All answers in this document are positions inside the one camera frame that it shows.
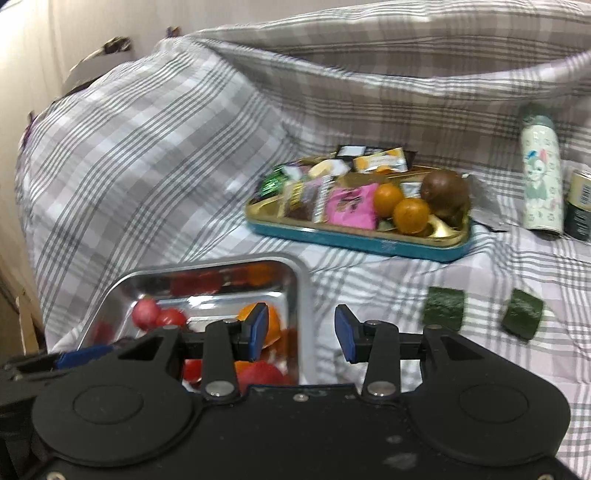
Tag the gold label cake packet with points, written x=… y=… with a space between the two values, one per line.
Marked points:
x=293 y=197

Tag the green foil candy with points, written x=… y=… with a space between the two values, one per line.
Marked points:
x=272 y=184

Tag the brown cake clear packet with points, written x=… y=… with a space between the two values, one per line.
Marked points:
x=315 y=198

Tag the green cucumber piece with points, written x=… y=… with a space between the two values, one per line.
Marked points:
x=444 y=308
x=522 y=314

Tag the yellow white snack packet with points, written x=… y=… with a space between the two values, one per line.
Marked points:
x=378 y=161

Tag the brown kiwi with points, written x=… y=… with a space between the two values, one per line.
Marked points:
x=445 y=191

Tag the red tomato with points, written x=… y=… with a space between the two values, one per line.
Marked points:
x=191 y=369
x=171 y=318

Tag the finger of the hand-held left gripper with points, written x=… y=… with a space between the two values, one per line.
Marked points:
x=83 y=358

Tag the grey plaid blanket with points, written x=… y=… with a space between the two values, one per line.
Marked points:
x=184 y=138

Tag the small orange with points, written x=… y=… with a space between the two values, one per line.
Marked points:
x=271 y=323
x=242 y=367
x=387 y=198
x=411 y=215

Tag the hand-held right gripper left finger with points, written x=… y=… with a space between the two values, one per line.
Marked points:
x=258 y=332

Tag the dark green can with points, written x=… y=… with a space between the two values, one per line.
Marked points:
x=579 y=207

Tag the pink snack packet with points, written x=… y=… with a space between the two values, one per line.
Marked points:
x=353 y=205

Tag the dark purple clip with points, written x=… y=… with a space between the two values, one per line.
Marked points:
x=173 y=31
x=117 y=45

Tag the cream wrapped pastry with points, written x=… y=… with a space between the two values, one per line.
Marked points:
x=323 y=168

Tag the red radish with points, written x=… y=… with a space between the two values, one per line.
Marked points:
x=265 y=374
x=145 y=314

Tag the blue gold snack tin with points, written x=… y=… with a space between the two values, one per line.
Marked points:
x=369 y=242

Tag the white cat print bottle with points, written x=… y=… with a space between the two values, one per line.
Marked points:
x=540 y=184

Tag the stainless steel tray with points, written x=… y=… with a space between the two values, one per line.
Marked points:
x=207 y=277

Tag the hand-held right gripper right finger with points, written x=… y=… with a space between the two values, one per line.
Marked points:
x=346 y=334

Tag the white purple candy wrapper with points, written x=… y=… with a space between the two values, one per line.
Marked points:
x=292 y=173

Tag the black snack packet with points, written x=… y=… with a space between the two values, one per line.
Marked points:
x=356 y=150

